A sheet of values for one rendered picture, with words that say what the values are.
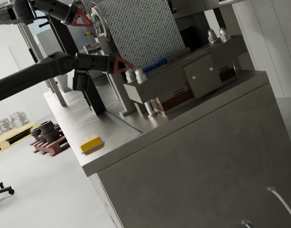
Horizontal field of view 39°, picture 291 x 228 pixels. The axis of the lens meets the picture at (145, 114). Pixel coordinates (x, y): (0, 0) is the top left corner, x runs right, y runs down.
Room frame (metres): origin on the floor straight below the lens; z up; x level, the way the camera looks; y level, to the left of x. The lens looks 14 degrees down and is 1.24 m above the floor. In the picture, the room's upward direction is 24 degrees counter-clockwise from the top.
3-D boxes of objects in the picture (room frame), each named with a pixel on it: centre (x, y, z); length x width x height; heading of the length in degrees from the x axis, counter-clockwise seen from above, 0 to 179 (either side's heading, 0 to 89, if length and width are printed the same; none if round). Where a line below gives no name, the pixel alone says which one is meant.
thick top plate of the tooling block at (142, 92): (1.36, -0.18, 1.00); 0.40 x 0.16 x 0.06; 102
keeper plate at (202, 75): (1.27, -0.22, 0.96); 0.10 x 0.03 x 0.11; 102
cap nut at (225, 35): (1.35, -0.35, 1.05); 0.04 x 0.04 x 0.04
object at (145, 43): (1.47, -0.12, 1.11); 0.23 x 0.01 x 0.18; 102
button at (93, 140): (1.30, 0.21, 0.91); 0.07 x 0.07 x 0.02; 12
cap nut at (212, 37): (1.44, -0.33, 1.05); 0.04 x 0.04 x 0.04
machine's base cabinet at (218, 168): (2.43, 0.15, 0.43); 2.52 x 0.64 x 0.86; 12
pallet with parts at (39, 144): (5.58, 0.97, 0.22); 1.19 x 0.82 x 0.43; 118
